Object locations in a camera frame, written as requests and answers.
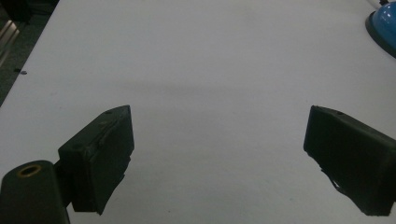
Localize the blue bowl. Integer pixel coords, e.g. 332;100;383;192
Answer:
364;1;396;59

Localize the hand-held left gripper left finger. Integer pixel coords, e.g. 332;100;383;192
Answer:
57;105;135;216

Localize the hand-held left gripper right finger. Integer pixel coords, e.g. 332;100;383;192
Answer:
303;105;396;217

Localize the metal stand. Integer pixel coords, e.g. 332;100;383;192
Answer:
0;19;21;67

